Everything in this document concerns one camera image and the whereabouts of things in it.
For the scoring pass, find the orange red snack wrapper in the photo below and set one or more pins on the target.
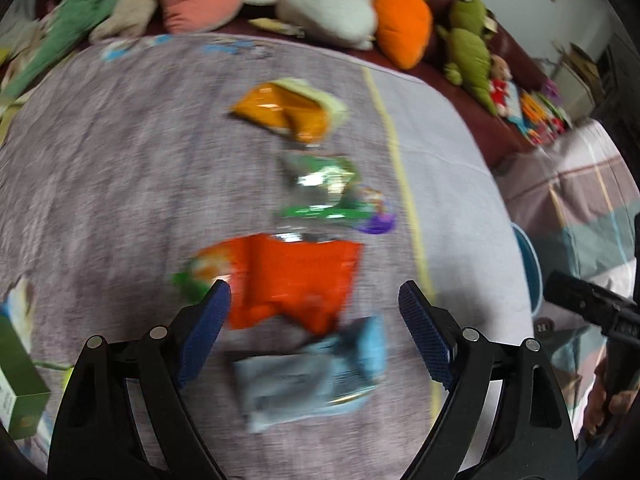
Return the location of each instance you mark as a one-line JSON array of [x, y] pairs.
[[309, 283]]

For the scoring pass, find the person right hand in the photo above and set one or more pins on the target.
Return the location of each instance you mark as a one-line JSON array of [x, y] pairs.
[[620, 404]]

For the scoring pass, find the light blue snack wrapper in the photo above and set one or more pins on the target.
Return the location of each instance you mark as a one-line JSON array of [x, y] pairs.
[[332, 376]]

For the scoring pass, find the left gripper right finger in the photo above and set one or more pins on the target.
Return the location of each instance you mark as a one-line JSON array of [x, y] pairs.
[[530, 437]]

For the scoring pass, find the plaid pink teal blanket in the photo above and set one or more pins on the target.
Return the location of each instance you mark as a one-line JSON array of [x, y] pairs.
[[575, 200]]

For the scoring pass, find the red dressed small doll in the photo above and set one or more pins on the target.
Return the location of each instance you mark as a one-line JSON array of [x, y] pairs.
[[500, 76]]

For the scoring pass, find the purple small wrapper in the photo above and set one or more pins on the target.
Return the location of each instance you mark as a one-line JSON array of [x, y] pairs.
[[377, 224]]

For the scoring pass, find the orange yellow snack bag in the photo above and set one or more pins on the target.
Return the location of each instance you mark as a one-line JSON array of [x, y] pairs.
[[293, 108]]

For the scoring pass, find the orange carrot bunny plush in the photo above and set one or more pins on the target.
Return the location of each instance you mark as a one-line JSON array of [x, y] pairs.
[[404, 30]]

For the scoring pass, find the white duck plush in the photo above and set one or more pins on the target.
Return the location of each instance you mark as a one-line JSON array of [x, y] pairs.
[[348, 24]]

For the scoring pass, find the green silver snack wrapper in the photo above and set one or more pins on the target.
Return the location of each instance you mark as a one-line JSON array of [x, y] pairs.
[[328, 187]]

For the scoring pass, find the light blue trash bin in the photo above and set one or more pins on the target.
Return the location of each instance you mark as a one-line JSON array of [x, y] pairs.
[[532, 268]]

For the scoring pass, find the green frog plush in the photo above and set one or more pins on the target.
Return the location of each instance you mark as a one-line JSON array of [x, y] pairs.
[[468, 58]]

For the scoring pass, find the beige bear plush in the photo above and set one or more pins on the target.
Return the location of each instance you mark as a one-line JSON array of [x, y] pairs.
[[129, 19]]

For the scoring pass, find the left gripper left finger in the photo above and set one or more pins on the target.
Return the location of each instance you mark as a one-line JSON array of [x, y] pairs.
[[95, 435]]

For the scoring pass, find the pink grey tablecloth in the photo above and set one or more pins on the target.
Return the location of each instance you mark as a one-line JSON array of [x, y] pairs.
[[118, 170]]

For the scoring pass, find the green box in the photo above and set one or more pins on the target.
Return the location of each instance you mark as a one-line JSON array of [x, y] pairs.
[[24, 394]]

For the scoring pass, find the green dinosaur plush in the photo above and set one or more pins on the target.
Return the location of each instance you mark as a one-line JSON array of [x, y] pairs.
[[72, 20]]

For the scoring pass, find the colourful toy pile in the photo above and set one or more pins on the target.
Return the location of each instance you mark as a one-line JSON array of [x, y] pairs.
[[538, 119]]

